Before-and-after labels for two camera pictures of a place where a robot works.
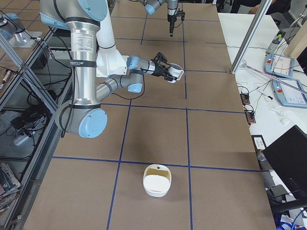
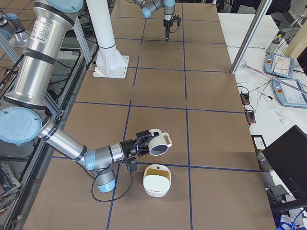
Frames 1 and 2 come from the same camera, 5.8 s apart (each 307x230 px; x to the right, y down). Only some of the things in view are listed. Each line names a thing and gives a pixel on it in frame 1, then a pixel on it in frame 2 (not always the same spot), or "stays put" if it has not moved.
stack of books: [9, 187] stays put
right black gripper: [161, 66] -> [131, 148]
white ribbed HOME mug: [175, 70] -> [157, 144]
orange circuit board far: [245, 98] stays put
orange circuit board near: [250, 116] stays put
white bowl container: [157, 179] stays put
